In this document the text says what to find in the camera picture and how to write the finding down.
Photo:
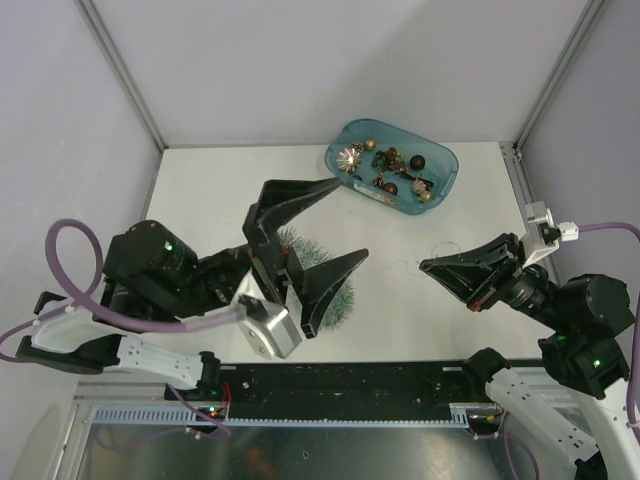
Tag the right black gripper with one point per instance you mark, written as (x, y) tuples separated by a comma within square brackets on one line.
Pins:
[(475, 276)]

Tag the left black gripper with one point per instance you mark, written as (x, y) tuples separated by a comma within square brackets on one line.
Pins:
[(277, 202)]

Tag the small frosted christmas tree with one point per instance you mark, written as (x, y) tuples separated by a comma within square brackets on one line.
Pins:
[(332, 298)]

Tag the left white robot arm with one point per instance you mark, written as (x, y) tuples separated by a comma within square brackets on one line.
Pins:
[(73, 332)]

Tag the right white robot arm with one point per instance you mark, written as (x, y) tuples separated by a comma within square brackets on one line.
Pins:
[(597, 376)]

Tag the gold glitter bauble right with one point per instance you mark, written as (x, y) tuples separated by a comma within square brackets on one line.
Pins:
[(425, 197)]

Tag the frosted pine cone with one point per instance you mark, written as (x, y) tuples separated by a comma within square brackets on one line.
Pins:
[(420, 186)]

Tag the brown bauble near label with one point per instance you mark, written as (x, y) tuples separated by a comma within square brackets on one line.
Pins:
[(390, 188)]

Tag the dark brown bauble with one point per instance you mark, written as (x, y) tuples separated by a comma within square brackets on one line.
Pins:
[(417, 163)]

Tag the teal plastic bin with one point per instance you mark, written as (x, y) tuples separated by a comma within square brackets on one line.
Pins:
[(441, 171)]

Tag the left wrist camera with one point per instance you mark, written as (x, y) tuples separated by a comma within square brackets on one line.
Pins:
[(268, 327)]

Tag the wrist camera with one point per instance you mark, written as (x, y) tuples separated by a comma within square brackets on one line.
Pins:
[(268, 327), (543, 235)]

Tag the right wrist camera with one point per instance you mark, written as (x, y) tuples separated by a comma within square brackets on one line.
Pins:
[(543, 235)]

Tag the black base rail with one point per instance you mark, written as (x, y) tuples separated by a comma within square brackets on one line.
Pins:
[(343, 388)]

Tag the grey cable duct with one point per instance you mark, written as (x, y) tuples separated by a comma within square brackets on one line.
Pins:
[(456, 416)]

